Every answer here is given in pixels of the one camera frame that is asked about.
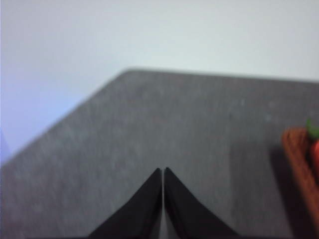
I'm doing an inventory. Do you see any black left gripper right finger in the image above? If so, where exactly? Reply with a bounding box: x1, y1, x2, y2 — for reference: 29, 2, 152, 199
164, 168, 239, 239

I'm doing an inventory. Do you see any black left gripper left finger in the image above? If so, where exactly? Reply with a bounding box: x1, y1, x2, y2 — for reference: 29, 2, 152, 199
88, 168, 162, 239

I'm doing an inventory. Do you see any brown wicker basket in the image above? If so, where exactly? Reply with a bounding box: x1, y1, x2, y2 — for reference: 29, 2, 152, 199
283, 127, 319, 228

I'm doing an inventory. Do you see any green leafy toy vegetable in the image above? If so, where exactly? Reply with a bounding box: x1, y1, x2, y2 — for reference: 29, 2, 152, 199
307, 119, 319, 138

